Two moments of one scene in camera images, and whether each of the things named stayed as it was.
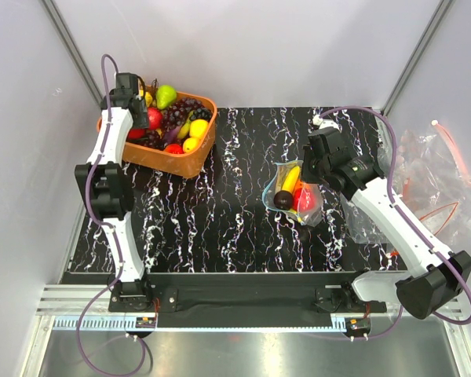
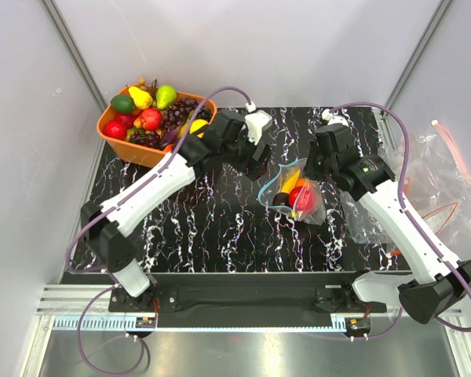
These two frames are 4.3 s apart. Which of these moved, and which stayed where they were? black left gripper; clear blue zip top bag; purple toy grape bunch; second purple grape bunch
Moved: black left gripper
Stayed: clear blue zip top bag; purple toy grape bunch; second purple grape bunch
